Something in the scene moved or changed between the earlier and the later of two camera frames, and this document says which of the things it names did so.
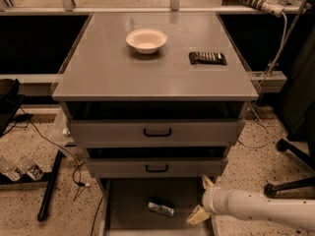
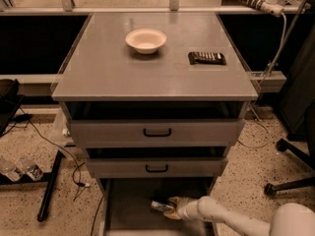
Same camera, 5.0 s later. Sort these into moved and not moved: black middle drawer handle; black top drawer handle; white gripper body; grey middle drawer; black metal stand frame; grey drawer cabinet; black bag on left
Moved: white gripper body
Not moved: black middle drawer handle; black metal stand frame; black top drawer handle; grey middle drawer; black bag on left; grey drawer cabinet
